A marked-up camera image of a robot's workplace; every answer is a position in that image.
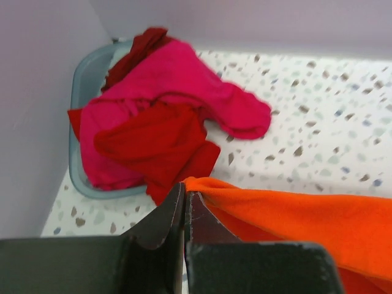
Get light blue plastic basket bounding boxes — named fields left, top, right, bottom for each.
left=69, top=40, right=146, bottom=200

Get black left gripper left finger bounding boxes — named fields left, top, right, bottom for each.
left=1, top=184, right=186, bottom=293

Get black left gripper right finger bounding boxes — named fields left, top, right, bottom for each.
left=184, top=192, right=345, bottom=294

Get orange t-shirt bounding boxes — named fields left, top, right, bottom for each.
left=184, top=177, right=391, bottom=293

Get dark red t-shirt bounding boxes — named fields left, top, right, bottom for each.
left=101, top=27, right=175, bottom=92

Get pink t-shirt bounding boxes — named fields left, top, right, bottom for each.
left=80, top=40, right=271, bottom=189

